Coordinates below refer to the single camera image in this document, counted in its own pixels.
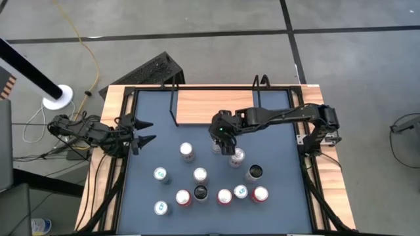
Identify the orange black striped panel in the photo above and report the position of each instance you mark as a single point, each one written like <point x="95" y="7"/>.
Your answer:
<point x="8" y="86"/>

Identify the grey metal floor stand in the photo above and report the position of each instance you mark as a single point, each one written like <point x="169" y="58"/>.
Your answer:
<point x="408" y="126"/>

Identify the red Fanta strawberry can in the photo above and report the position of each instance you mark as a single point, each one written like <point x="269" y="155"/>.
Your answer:
<point x="224" y="196"/>
<point x="183" y="196"/>
<point x="260" y="193"/>

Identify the blue silver Red Bull can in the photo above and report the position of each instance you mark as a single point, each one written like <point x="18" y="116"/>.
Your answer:
<point x="160" y="207"/>
<point x="160" y="173"/>
<point x="240" y="191"/>

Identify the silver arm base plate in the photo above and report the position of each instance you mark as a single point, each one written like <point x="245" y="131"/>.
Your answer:
<point x="332" y="140"/>

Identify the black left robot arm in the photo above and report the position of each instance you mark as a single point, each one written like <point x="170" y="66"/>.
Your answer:
<point x="95" y="134"/>

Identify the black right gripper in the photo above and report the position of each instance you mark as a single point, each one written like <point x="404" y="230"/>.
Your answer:
<point x="226" y="123"/>

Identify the black pole white round base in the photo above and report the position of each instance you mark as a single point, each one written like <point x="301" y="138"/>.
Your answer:
<point x="33" y="70"/>

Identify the black power brick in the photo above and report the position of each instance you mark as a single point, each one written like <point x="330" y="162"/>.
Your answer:
<point x="77" y="154"/>

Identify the black aluminium table frame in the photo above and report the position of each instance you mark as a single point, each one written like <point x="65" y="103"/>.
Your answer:
<point x="151" y="88"/>

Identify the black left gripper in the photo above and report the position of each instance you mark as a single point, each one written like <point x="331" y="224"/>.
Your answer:
<point x="126" y="134"/>

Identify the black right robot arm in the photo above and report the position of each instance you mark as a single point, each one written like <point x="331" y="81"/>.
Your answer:
<point x="279" y="114"/>

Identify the black perforated metal case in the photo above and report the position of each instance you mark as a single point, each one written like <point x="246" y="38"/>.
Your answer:
<point x="147" y="70"/>

